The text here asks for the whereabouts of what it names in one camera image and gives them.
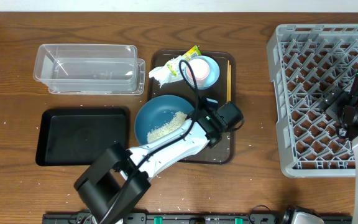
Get pile of white rice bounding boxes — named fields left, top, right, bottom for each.
left=147, top=111, right=187, bottom=143

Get brown serving tray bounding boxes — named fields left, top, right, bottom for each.
left=147, top=50, right=236, bottom=165

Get dark blue plate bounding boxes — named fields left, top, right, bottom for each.
left=134, top=95, right=194, bottom=145

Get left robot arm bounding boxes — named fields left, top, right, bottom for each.
left=74, top=101, right=244, bottom=223

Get grey dishwasher rack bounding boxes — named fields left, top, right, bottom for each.
left=267, top=24, right=358, bottom=178

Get light blue small bowl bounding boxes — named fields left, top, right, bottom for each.
left=193, top=55, right=220, bottom=90

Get pink white cup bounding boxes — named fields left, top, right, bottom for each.
left=189, top=58, right=210, bottom=86

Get wooden chopstick right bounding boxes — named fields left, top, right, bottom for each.
left=227, top=63, right=232, bottom=101

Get wooden chopstick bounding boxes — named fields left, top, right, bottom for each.
left=226, top=60, right=230, bottom=101
left=227, top=63, right=232, bottom=101

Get wooden chopstick left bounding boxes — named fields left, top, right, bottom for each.
left=226, top=60, right=230, bottom=101

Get crumpled white green wrapper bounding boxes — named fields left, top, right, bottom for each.
left=149, top=45, right=201, bottom=87

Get black plastic tray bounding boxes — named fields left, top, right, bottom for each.
left=35, top=108, right=129, bottom=166

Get clear plastic bin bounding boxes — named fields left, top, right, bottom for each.
left=33, top=44, right=139, bottom=94

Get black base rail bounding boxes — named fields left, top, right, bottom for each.
left=42, top=212, right=352, bottom=224

